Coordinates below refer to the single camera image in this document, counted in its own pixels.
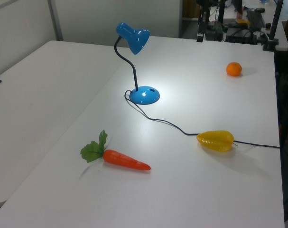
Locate black computer keyboard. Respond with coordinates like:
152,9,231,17
246,9,267,27

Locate black pole with table clamp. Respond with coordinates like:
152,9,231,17
263,0,284,52

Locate thin black pole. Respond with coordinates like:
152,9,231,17
217,0,227,27

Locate black equipment box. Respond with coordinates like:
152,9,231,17
225,28,257,44

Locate blue desk lamp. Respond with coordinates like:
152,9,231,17
114,21,161,105

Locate orange toy mandarin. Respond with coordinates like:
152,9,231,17
226,61,243,77

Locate black lamp power cable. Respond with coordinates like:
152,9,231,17
123,89,281,149

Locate orange toy carrot with leaves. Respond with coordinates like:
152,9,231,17
80,129,152,171

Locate yellow toy starfruit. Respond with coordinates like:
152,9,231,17
196,130,239,152

